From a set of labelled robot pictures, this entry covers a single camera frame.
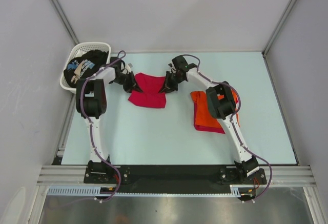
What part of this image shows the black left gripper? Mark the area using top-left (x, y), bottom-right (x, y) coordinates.
top-left (112, 71), bottom-right (143, 94)

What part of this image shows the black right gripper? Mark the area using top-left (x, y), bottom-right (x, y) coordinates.
top-left (160, 71), bottom-right (185, 95)

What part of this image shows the red polo shirt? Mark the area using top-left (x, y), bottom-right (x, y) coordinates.
top-left (128, 73), bottom-right (166, 109)

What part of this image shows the orange t shirt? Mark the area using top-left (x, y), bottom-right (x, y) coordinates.
top-left (190, 91), bottom-right (225, 134)

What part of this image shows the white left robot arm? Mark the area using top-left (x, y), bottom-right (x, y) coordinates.
top-left (76, 56), bottom-right (142, 184)

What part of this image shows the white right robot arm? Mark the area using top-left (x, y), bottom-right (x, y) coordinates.
top-left (159, 54), bottom-right (259, 184)

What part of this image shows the black printed t shirt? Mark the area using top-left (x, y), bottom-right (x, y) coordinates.
top-left (64, 50), bottom-right (109, 88)

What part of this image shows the white plastic laundry basket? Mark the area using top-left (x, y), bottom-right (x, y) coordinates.
top-left (59, 42), bottom-right (111, 94)

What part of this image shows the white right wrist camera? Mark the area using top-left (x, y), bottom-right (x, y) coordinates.
top-left (168, 63), bottom-right (176, 73)

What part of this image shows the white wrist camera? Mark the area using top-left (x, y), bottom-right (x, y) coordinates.
top-left (168, 63), bottom-right (176, 73)
top-left (121, 63), bottom-right (133, 74)

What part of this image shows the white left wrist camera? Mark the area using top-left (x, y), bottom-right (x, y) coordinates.
top-left (121, 63), bottom-right (133, 74)

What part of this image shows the grey slotted cable duct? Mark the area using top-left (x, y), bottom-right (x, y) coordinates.
top-left (48, 186), bottom-right (116, 196)

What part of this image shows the aluminium frame rail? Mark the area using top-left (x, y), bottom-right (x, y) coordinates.
top-left (36, 165), bottom-right (316, 187)

